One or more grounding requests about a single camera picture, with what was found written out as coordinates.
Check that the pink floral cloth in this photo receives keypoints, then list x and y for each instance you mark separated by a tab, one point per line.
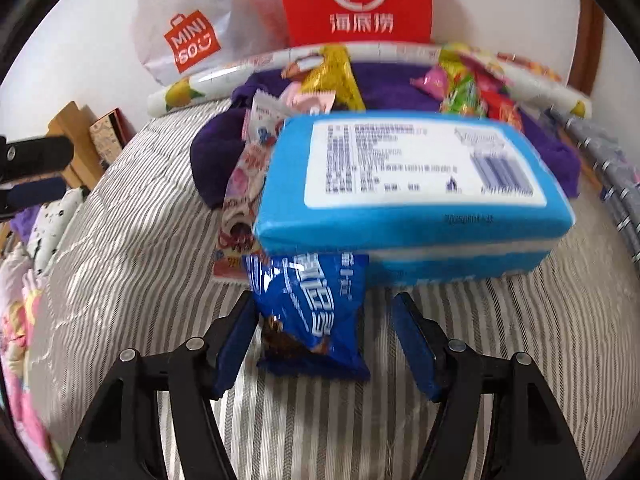
20	360

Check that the yellow snack bag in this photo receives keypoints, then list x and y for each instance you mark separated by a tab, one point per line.
460	59

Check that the yellow snack packet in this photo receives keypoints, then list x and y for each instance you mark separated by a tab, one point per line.
335	75

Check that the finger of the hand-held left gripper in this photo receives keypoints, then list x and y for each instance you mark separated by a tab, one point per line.
40	192
35	157

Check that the blue tissue pack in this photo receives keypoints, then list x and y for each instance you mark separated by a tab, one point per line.
400	230

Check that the brown wooden door frame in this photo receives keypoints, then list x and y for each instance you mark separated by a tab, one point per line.
587	45

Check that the red snack packet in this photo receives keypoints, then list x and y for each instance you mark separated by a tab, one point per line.
500	106

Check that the white dotted cloth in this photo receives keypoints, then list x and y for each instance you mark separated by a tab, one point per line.
55	225

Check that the long pink white snack packet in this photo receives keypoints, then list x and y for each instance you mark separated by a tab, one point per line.
245	185

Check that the magenta snack packet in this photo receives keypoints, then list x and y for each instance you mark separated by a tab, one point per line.
432	80

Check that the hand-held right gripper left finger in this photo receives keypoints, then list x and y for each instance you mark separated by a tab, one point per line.
235	355

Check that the purple cloth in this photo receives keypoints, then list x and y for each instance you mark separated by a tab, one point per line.
25	222

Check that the purple towel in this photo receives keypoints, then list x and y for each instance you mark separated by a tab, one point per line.
215	130

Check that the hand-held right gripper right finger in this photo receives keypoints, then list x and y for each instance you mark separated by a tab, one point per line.
415	350

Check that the blue snack packet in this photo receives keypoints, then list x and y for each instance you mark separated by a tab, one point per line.
310	310

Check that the red paper bag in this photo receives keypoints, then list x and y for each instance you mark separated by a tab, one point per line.
310	10

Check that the duck print paper roll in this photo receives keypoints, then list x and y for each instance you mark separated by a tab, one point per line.
200	85

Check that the red patterned box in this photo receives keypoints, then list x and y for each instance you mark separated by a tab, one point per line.
107	132

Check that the white plastic shopping bag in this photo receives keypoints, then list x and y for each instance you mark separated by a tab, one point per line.
220	0

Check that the green snack packet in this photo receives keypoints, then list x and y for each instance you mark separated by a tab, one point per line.
462	94

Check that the small pink snack packet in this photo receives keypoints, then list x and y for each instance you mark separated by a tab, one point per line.
312	101

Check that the grey striped quilt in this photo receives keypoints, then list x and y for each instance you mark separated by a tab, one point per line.
150	210

